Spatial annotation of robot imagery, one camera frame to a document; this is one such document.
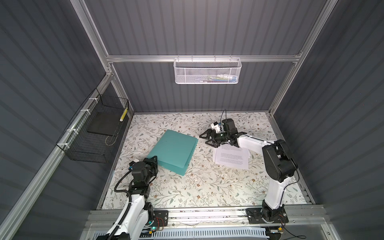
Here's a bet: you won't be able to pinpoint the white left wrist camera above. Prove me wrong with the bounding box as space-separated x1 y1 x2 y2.
129 160 140 166

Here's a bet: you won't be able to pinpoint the white paper sheet underneath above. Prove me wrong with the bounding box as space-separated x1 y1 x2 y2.
212 148 217 163

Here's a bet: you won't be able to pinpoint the white wire mesh basket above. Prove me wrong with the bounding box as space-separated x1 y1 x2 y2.
173 58 242 85

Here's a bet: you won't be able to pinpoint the pens in white basket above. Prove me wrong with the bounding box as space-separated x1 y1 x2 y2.
197 75 238 84

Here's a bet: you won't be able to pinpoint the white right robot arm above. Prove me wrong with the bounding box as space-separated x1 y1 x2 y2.
199 119 298 224

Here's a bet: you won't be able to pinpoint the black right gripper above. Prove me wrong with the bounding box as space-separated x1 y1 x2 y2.
199 130 229 148

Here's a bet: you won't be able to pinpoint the printed white paper sheet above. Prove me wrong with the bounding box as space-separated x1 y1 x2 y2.
215 144 250 170

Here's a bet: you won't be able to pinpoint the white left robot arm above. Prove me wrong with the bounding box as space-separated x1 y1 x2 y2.
97 156 158 240

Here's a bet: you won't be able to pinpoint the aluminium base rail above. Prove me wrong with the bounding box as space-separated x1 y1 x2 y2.
85 205 330 231

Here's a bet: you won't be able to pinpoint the black wire mesh basket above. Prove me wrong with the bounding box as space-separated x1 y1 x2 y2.
57 92 130 164

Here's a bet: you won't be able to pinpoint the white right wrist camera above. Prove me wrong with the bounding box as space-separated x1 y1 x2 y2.
211 122 222 133

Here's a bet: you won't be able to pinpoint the black pad in basket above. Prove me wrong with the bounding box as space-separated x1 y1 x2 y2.
87 112 121 137

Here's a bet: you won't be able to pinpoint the white vented cable duct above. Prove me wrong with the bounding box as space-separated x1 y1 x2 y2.
92 227 269 240

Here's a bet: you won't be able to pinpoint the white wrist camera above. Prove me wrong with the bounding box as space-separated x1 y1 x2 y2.
211 122 222 133
129 160 140 166

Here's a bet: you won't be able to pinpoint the yellow marker in basket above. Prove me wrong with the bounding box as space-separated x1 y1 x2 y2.
120 108 128 122

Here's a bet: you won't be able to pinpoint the teal file folder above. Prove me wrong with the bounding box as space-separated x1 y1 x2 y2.
147 130 198 176

